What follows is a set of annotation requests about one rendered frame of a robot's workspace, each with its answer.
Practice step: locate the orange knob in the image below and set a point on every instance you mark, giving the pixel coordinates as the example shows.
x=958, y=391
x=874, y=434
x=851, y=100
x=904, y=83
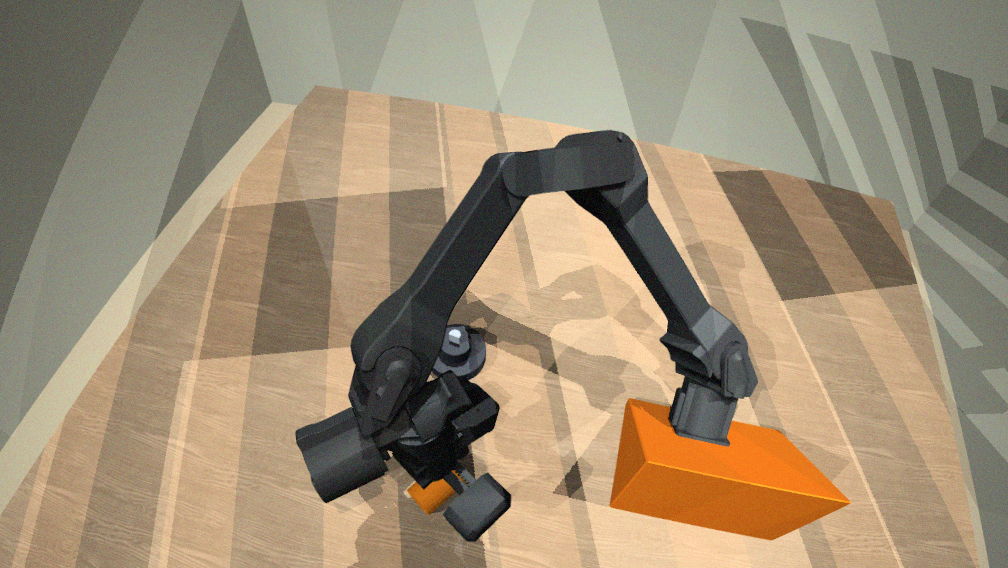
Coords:
x=431, y=497

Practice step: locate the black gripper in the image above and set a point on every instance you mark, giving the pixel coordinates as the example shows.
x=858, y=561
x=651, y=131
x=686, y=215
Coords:
x=476, y=508

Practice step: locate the dark grey round pedestal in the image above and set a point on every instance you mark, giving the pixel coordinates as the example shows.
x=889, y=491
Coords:
x=463, y=352

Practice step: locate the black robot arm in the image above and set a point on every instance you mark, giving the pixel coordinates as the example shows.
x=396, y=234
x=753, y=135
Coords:
x=397, y=345

